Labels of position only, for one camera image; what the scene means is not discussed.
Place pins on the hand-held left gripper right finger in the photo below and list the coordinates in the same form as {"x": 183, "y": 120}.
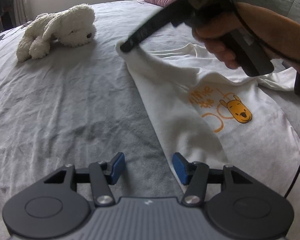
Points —
{"x": 180, "y": 167}

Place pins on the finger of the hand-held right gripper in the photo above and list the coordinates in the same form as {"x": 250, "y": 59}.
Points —
{"x": 145, "y": 33}

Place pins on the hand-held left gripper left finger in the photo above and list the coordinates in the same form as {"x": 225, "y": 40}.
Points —
{"x": 117, "y": 167}

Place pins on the white printed sweatshirt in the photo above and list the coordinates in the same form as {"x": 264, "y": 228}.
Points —
{"x": 177, "y": 92}

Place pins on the person's right forearm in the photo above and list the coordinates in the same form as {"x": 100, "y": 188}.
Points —
{"x": 290, "y": 35}

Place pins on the person's right hand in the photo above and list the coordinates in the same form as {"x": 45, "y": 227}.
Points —
{"x": 215, "y": 42}

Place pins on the bed with grey sheet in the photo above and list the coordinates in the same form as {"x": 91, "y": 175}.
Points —
{"x": 65, "y": 105}

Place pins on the white plush dog toy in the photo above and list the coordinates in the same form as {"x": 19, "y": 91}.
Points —
{"x": 62, "y": 27}

